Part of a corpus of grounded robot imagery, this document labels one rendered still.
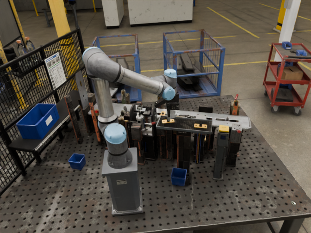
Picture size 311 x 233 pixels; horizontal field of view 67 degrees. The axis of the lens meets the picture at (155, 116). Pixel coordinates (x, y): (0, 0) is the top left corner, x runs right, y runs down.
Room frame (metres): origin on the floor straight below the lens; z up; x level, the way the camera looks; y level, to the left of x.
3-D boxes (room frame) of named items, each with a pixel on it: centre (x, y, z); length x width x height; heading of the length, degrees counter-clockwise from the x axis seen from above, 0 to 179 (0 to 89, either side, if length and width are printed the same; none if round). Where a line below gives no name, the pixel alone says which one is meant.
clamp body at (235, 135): (1.37, -0.59, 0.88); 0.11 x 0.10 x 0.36; 164
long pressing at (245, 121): (1.70, -0.09, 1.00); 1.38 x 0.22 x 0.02; 74
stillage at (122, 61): (4.04, 0.63, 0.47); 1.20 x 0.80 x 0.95; 2
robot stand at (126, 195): (1.06, 0.23, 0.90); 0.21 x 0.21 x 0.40; 3
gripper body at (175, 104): (1.35, -0.12, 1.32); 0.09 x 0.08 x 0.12; 92
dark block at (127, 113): (1.55, 0.21, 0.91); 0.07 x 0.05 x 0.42; 164
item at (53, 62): (2.07, 0.89, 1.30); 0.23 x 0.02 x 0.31; 164
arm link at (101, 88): (1.18, 0.29, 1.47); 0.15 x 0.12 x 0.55; 24
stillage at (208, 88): (4.06, -0.67, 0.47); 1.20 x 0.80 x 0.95; 4
